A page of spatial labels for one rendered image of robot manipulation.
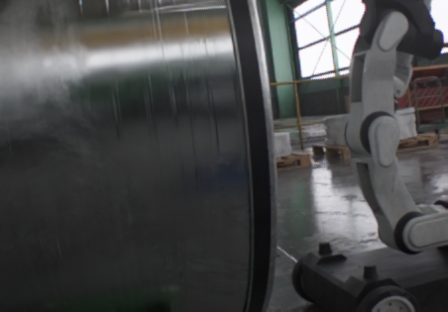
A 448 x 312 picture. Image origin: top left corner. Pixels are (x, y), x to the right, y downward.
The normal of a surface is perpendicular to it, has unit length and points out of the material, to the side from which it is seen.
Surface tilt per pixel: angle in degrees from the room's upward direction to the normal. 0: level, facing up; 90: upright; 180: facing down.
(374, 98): 90
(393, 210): 90
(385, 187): 115
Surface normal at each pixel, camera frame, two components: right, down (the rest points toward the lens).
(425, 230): 0.23, 0.01
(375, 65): 0.25, 0.43
